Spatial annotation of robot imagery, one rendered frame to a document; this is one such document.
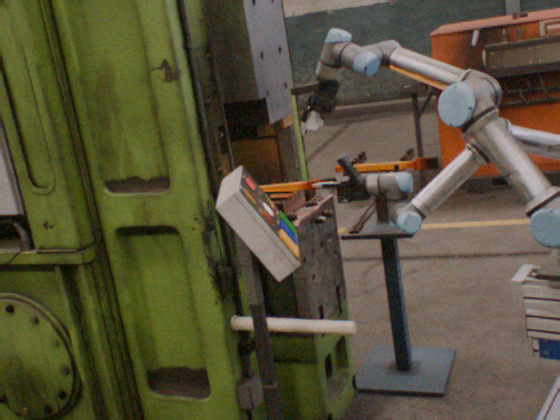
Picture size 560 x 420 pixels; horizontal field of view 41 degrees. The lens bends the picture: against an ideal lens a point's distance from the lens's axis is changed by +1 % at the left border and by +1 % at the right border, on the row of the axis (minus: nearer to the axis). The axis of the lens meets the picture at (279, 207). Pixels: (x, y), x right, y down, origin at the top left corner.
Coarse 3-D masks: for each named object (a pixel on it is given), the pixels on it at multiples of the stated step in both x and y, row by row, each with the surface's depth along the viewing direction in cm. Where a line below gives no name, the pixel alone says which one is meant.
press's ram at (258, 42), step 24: (216, 0) 250; (240, 0) 247; (264, 0) 260; (216, 24) 253; (240, 24) 250; (264, 24) 260; (216, 48) 256; (240, 48) 252; (264, 48) 259; (240, 72) 255; (264, 72) 259; (288, 72) 277; (240, 96) 258; (264, 96) 258
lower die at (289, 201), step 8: (264, 192) 282; (272, 192) 281; (280, 192) 280; (288, 192) 278; (296, 192) 281; (272, 200) 276; (280, 200) 274; (288, 200) 274; (296, 200) 280; (304, 200) 287; (280, 208) 270; (288, 208) 274; (296, 208) 280
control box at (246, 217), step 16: (240, 176) 222; (224, 192) 215; (240, 192) 205; (256, 192) 226; (224, 208) 205; (240, 208) 205; (256, 208) 210; (272, 208) 232; (240, 224) 206; (256, 224) 206; (272, 224) 212; (256, 240) 208; (272, 240) 208; (272, 256) 209; (288, 256) 209; (272, 272) 210; (288, 272) 210
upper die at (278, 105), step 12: (276, 96) 267; (288, 96) 276; (228, 108) 267; (240, 108) 265; (252, 108) 263; (264, 108) 261; (276, 108) 267; (288, 108) 276; (228, 120) 268; (240, 120) 266; (252, 120) 264; (264, 120) 262; (276, 120) 267
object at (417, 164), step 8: (416, 160) 294; (424, 160) 293; (432, 160) 292; (336, 168) 306; (360, 168) 302; (368, 168) 301; (376, 168) 300; (384, 168) 299; (392, 168) 298; (400, 168) 296; (408, 168) 295; (416, 168) 293; (424, 168) 293; (432, 168) 292
